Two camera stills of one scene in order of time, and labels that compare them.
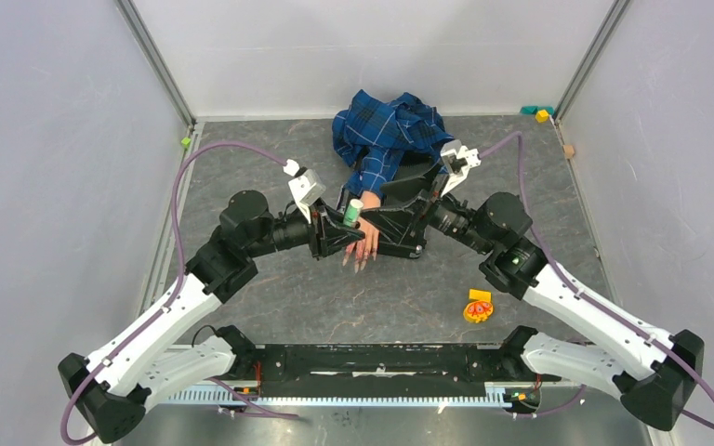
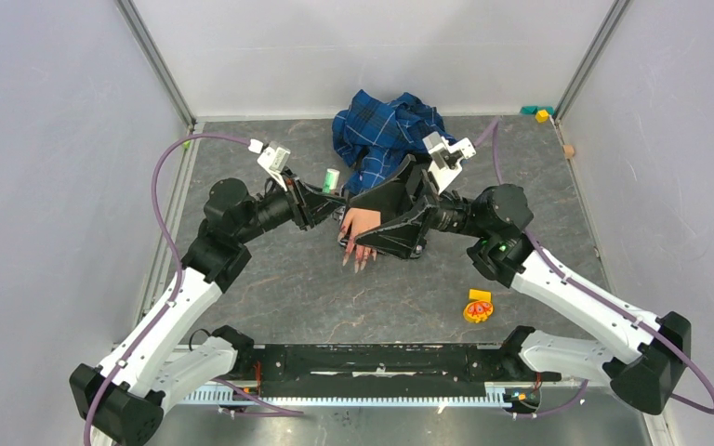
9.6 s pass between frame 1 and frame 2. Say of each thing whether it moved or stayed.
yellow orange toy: stayed
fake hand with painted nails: stayed
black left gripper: moved
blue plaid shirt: stayed
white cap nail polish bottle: moved
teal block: stayed
